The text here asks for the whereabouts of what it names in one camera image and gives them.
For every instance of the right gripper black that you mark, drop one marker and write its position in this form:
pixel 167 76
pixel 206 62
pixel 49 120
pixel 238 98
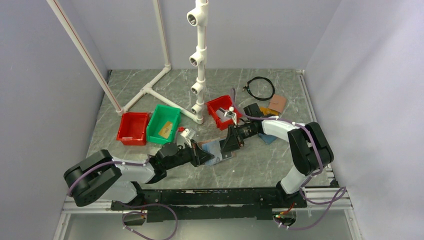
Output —
pixel 232 142

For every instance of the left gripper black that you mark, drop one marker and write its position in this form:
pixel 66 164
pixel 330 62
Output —
pixel 198 156

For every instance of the brown card holder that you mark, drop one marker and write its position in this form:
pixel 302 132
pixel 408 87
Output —
pixel 215 152

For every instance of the white printed credit card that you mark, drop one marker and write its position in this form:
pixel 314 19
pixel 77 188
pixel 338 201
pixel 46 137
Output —
pixel 212 149

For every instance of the orange credit card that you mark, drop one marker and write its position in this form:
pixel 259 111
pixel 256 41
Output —
pixel 166 130

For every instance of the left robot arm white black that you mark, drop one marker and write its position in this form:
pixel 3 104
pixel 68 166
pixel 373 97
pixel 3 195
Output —
pixel 102 176

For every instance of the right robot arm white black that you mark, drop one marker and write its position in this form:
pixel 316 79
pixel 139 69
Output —
pixel 310 150

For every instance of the blue card holder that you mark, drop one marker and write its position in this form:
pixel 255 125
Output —
pixel 267 139

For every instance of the orange card holder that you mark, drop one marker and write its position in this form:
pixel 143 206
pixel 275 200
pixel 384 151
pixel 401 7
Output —
pixel 268 111

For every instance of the pink card holder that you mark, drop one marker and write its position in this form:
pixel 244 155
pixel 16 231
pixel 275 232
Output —
pixel 277 103

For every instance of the red bin right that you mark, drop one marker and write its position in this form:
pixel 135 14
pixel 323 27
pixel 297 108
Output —
pixel 223 102

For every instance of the red bin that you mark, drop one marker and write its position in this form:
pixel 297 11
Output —
pixel 133 128
pixel 223 102

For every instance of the green bin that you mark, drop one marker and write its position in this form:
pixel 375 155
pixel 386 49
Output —
pixel 160 116

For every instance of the red bin left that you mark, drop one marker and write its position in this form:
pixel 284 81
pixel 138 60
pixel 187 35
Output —
pixel 133 128

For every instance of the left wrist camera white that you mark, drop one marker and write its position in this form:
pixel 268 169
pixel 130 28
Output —
pixel 188 134

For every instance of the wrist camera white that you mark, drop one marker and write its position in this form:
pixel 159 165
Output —
pixel 231 114
pixel 188 134

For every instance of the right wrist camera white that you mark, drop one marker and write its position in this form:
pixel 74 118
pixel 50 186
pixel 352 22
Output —
pixel 231 114

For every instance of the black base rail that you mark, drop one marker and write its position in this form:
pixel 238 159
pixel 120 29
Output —
pixel 206 204

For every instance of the white pvc pipe frame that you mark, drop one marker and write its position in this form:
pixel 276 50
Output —
pixel 147 89

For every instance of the aluminium frame rail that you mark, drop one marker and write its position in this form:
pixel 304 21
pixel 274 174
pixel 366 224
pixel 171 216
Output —
pixel 317 199

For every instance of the white pvc fitting post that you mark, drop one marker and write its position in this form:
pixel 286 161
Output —
pixel 198 17

